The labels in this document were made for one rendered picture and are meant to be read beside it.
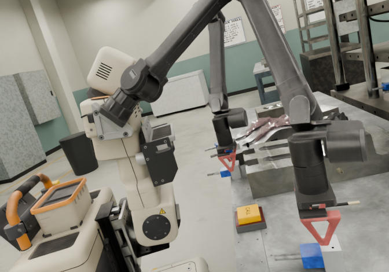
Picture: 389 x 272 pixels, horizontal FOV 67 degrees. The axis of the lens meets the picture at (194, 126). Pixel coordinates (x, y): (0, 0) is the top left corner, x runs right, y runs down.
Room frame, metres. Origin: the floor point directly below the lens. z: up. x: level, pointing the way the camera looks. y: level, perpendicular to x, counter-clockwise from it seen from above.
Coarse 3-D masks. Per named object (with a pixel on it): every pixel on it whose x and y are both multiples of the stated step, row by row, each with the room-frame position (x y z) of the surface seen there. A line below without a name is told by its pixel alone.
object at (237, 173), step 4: (236, 160) 1.08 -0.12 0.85; (236, 164) 1.04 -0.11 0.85; (224, 168) 1.06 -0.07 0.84; (236, 168) 1.03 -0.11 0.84; (240, 168) 1.06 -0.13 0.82; (212, 172) 1.08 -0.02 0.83; (216, 172) 1.07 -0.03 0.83; (220, 172) 1.05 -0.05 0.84; (224, 172) 1.04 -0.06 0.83; (228, 172) 1.04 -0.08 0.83; (232, 172) 1.03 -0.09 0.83; (236, 172) 1.03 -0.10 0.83; (240, 172) 1.03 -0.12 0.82; (224, 176) 1.04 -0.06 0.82; (228, 176) 1.04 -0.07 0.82; (232, 176) 1.03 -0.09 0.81; (236, 176) 1.03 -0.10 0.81; (240, 176) 1.03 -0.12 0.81
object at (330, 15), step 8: (328, 0) 1.99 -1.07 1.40; (328, 8) 2.00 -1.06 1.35; (328, 16) 2.00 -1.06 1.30; (328, 24) 2.01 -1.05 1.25; (336, 24) 2.00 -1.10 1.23; (328, 32) 2.02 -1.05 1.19; (336, 32) 1.99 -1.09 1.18; (336, 40) 1.99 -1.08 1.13; (336, 48) 1.99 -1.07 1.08; (336, 56) 1.99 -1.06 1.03; (336, 64) 2.00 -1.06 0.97; (336, 72) 2.01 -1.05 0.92; (336, 80) 2.02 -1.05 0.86; (344, 80) 1.99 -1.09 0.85; (336, 88) 2.00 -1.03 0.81; (344, 88) 1.97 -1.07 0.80
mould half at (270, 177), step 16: (368, 128) 1.01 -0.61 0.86; (256, 144) 1.09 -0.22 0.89; (272, 144) 1.05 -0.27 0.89; (368, 144) 0.79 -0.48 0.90; (384, 144) 0.85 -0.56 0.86; (288, 160) 0.87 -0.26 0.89; (368, 160) 0.80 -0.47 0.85; (384, 160) 0.79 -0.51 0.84; (256, 176) 0.85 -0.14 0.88; (272, 176) 0.84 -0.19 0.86; (288, 176) 0.83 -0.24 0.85; (336, 176) 0.81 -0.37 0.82; (352, 176) 0.80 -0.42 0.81; (256, 192) 0.85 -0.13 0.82; (272, 192) 0.84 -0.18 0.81
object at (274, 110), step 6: (258, 108) 1.79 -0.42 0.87; (264, 108) 1.77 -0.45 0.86; (270, 108) 1.70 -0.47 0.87; (276, 108) 1.66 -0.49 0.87; (282, 108) 1.66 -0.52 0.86; (258, 114) 1.68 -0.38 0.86; (264, 114) 1.67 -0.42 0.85; (270, 114) 1.67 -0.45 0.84; (276, 114) 1.66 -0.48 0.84; (282, 114) 1.66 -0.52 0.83
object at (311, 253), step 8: (336, 240) 0.51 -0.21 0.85; (304, 248) 0.52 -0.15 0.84; (312, 248) 0.52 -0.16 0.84; (320, 248) 0.51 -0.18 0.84; (328, 248) 0.49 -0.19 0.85; (336, 248) 0.49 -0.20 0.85; (280, 256) 0.53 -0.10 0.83; (288, 256) 0.53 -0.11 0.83; (296, 256) 0.52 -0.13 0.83; (304, 256) 0.50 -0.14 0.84; (312, 256) 0.50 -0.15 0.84; (320, 256) 0.49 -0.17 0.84; (328, 256) 0.48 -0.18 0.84; (336, 256) 0.48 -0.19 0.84; (304, 264) 0.50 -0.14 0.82; (312, 264) 0.50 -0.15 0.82; (320, 264) 0.49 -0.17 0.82; (328, 264) 0.49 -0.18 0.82; (336, 264) 0.48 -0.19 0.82
